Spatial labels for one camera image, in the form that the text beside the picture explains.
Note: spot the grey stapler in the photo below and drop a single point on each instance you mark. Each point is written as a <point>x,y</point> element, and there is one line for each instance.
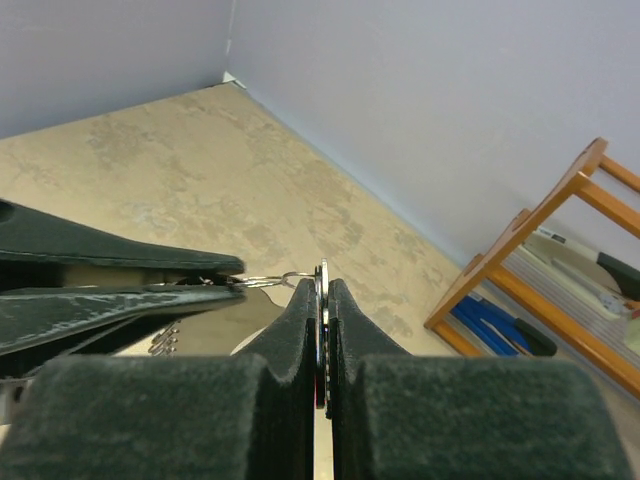
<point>613,282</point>

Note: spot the blue stapler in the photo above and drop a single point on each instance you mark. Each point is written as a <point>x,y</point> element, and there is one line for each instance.
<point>503,333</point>

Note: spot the red grey key holder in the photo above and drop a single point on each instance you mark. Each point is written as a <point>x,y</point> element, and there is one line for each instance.
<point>223,331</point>

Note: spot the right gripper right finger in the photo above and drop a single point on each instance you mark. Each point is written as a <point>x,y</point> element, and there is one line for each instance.
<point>396,415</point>

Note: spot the silver key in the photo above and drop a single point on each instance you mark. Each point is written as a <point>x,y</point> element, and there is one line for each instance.
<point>322,347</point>

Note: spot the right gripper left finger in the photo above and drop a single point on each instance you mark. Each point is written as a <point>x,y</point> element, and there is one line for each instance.
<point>245,416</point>

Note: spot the wooden shelf rack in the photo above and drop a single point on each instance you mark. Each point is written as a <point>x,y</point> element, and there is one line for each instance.
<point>588,298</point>

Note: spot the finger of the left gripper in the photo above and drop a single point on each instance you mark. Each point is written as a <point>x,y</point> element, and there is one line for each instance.
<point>40,250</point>
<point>35,317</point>

